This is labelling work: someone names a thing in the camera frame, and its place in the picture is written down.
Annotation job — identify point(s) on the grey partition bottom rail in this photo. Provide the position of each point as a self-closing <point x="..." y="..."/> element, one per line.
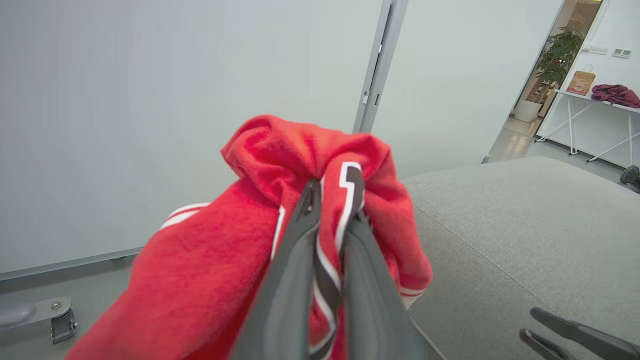
<point x="75" y="263"/>

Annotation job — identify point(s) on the green potted plant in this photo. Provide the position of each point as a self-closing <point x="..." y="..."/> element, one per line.
<point x="559" y="52"/>

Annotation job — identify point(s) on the white folding-leg table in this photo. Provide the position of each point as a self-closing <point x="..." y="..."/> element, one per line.
<point x="571" y="120"/>

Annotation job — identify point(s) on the white wall switch panel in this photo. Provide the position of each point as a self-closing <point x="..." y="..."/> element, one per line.
<point x="621" y="53"/>
<point x="599" y="49"/>

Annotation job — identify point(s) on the red garment with striped logo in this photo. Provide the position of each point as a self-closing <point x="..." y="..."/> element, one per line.
<point x="210" y="260"/>

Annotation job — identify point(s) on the maroon cloth pile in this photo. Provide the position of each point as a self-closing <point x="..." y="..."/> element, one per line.
<point x="615" y="95"/>

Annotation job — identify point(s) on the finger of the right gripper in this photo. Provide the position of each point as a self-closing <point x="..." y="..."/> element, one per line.
<point x="542" y="347"/>
<point x="600" y="342"/>

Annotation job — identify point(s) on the dark wheeled floor object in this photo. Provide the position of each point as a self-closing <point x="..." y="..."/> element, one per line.
<point x="632" y="177"/>

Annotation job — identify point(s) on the grey metal partition post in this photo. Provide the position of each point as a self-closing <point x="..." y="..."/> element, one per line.
<point x="381" y="60"/>

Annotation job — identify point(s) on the grey partition foot with caster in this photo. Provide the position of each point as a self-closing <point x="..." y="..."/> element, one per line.
<point x="25" y="312"/>

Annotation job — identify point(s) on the grey fabric sofa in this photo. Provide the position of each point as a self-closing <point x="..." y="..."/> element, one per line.
<point x="525" y="235"/>

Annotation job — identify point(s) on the orange paper bag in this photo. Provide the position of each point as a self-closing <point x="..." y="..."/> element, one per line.
<point x="581" y="83"/>

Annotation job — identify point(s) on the black partition caster wheel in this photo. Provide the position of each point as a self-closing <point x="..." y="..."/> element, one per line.
<point x="63" y="326"/>

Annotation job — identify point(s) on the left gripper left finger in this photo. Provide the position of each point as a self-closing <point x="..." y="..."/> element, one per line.
<point x="287" y="290"/>

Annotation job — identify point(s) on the white plant pot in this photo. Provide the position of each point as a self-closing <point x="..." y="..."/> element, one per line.
<point x="527" y="111"/>

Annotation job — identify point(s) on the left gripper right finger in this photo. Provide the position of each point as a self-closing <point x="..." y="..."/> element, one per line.
<point x="375" y="310"/>

